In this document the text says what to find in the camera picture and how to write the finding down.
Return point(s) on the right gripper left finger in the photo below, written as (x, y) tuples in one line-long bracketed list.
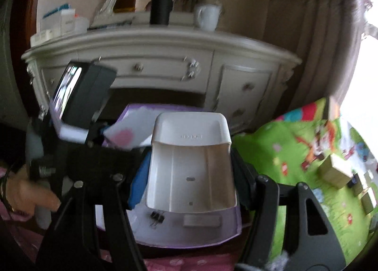
[(91, 230)]

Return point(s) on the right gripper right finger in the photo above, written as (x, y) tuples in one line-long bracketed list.
[(290, 230)]

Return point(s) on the beige kraft box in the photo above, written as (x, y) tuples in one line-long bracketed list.
[(335, 171)]

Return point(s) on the small black cube box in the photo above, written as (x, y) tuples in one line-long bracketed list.
[(355, 183)]

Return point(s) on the black binder clip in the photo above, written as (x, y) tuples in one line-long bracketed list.
[(157, 218)]

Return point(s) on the white plastic tray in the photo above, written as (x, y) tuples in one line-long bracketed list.
[(190, 167)]

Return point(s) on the white box pink flower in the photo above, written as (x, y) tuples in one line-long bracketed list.
[(133, 129)]

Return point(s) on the small white box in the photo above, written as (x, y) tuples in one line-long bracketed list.
[(368, 202)]

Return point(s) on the white text medicine box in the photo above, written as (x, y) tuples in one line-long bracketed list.
[(211, 221)]

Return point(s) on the person left hand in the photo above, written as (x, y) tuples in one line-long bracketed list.
[(23, 195)]

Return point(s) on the purple storage bin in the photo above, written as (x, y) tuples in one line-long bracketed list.
[(171, 233)]

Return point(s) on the green cartoon bedsheet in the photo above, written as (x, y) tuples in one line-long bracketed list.
[(290, 149)]

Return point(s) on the stacked boxes on dresser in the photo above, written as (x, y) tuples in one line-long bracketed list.
[(58, 22)]

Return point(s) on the white ornate dresser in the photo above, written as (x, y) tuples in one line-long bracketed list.
[(241, 78)]

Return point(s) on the white ceramic mug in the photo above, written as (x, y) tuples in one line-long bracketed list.
[(206, 17)]

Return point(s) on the mauve drape curtain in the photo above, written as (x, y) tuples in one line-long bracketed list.
[(326, 35)]

